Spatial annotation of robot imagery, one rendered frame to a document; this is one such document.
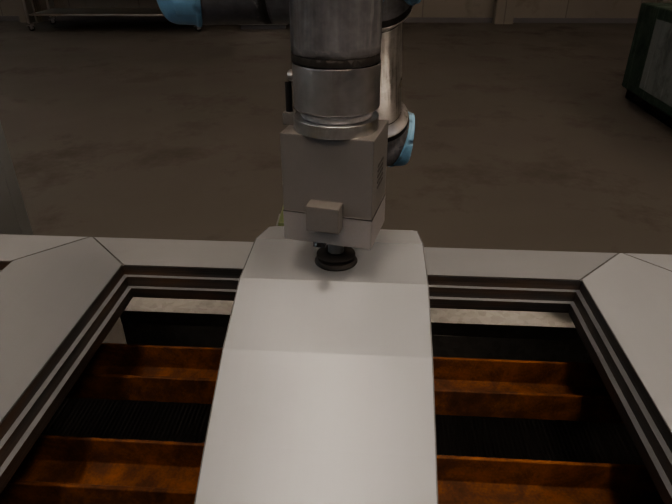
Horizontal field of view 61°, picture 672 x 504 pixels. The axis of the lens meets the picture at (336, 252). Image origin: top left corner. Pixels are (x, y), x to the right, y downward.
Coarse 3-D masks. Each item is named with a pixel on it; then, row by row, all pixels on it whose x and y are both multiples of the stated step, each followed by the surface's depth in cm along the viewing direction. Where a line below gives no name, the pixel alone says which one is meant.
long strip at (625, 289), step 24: (624, 264) 90; (648, 264) 90; (600, 288) 84; (624, 288) 84; (648, 288) 84; (600, 312) 79; (624, 312) 79; (648, 312) 79; (624, 336) 74; (648, 336) 74; (648, 360) 70; (648, 384) 66
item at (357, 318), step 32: (256, 288) 54; (288, 288) 53; (320, 288) 53; (352, 288) 53; (384, 288) 53; (416, 288) 53; (256, 320) 51; (288, 320) 51; (320, 320) 51; (352, 320) 51; (384, 320) 51; (416, 320) 51; (320, 352) 49; (352, 352) 48; (384, 352) 48; (416, 352) 48
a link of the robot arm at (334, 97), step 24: (288, 72) 49; (312, 72) 45; (336, 72) 45; (360, 72) 45; (312, 96) 46; (336, 96) 46; (360, 96) 46; (312, 120) 48; (336, 120) 47; (360, 120) 48
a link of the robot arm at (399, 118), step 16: (384, 0) 87; (400, 0) 87; (416, 0) 87; (384, 16) 90; (400, 16) 91; (384, 32) 94; (400, 32) 97; (384, 48) 97; (400, 48) 100; (384, 64) 101; (400, 64) 104; (384, 80) 104; (400, 80) 107; (384, 96) 108; (400, 96) 111; (384, 112) 111; (400, 112) 116; (400, 128) 116; (400, 144) 119; (400, 160) 122
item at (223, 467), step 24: (216, 456) 44; (240, 456) 44; (264, 456) 44; (288, 456) 44; (312, 456) 44; (336, 456) 44; (360, 456) 44; (384, 456) 43; (408, 456) 43; (216, 480) 43; (240, 480) 43; (264, 480) 43; (288, 480) 43; (312, 480) 43; (336, 480) 43; (360, 480) 43; (384, 480) 43; (408, 480) 43; (432, 480) 42
